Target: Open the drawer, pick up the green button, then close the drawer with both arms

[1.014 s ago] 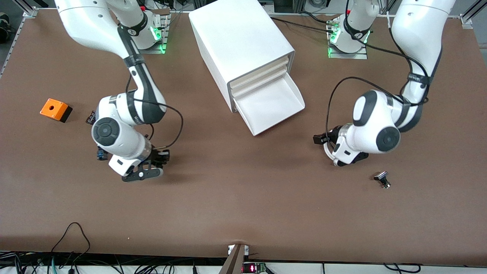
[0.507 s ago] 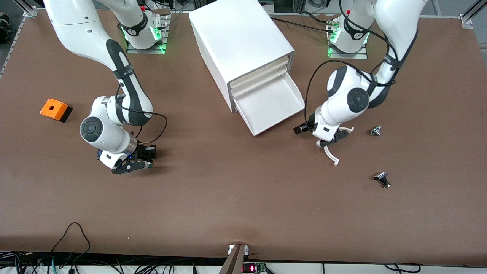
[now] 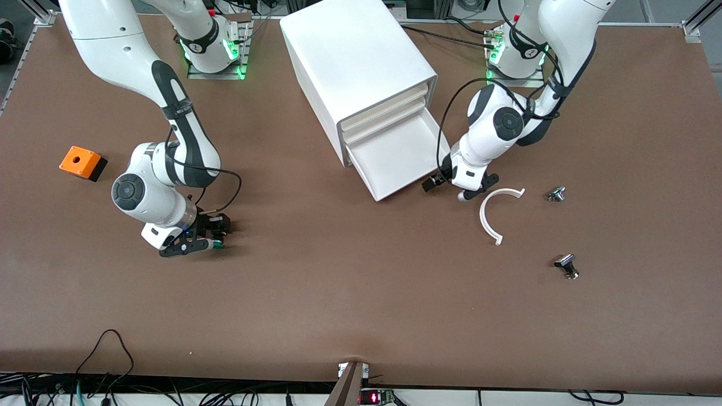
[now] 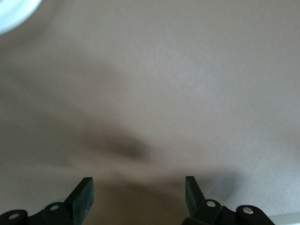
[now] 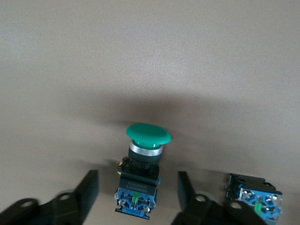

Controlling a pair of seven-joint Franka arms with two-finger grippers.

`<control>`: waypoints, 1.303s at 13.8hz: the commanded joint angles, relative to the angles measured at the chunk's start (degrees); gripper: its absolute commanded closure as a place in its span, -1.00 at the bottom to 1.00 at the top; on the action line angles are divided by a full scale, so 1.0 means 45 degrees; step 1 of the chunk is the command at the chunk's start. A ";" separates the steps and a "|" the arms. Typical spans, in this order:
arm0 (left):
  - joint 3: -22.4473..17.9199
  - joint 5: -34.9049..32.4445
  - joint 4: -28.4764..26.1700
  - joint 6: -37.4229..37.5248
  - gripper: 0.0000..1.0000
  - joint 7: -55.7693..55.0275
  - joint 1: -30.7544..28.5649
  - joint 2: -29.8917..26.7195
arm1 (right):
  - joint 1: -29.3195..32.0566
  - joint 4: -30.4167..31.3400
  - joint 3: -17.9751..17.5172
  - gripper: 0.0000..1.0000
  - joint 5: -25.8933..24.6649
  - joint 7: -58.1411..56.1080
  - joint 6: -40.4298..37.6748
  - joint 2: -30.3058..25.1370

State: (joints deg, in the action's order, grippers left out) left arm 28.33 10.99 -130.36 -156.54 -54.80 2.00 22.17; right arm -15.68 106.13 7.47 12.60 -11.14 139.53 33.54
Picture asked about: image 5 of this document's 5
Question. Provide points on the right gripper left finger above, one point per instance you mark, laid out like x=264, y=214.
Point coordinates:
x=77, y=201

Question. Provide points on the green mushroom push button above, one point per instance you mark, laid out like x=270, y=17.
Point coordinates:
x=147, y=136

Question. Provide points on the red mushroom push button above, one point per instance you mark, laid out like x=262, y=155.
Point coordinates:
x=253, y=187

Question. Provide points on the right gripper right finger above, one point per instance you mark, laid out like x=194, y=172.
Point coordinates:
x=199, y=211

